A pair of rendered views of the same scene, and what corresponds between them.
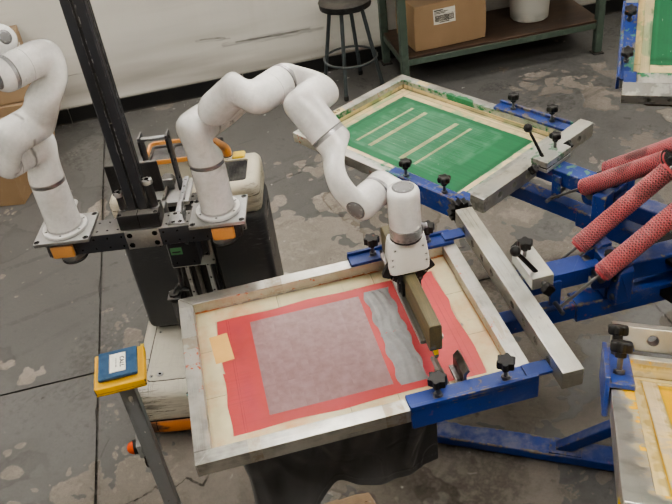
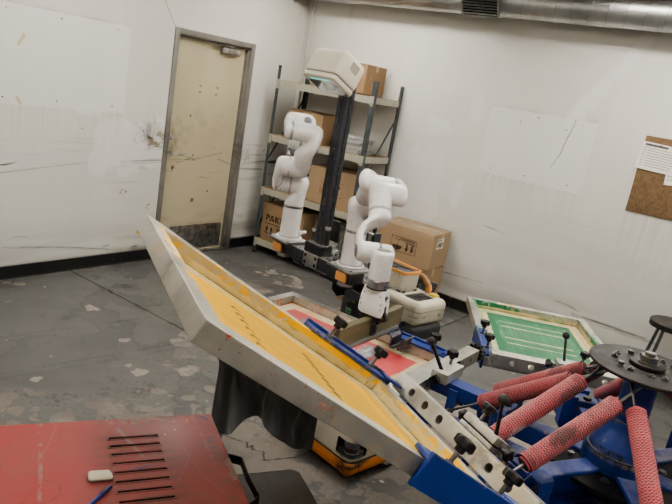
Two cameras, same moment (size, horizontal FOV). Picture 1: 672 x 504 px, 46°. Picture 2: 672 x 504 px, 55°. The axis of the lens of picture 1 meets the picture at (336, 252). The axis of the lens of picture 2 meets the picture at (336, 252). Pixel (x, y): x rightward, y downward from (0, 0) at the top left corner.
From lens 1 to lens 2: 155 cm
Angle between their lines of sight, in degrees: 44
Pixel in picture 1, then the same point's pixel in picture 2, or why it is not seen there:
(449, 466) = not seen: outside the picture
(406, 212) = (374, 263)
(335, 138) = (376, 211)
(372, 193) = (368, 245)
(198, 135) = (352, 207)
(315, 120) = (374, 198)
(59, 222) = (283, 228)
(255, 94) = (364, 177)
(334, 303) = not seen: hidden behind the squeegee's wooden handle
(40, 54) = (309, 129)
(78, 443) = not seen: hidden behind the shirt
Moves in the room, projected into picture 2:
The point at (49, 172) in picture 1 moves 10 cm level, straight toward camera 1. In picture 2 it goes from (293, 198) to (283, 200)
